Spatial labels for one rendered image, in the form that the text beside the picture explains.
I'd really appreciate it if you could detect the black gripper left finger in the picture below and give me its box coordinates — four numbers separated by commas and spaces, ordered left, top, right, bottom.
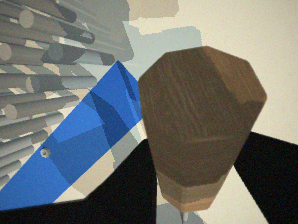
0, 139, 157, 224

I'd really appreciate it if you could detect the blue flat strip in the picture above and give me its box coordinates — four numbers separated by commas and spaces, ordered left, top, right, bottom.
0, 60, 142, 211

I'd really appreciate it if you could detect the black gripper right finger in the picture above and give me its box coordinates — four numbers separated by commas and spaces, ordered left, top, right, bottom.
234, 131, 298, 224

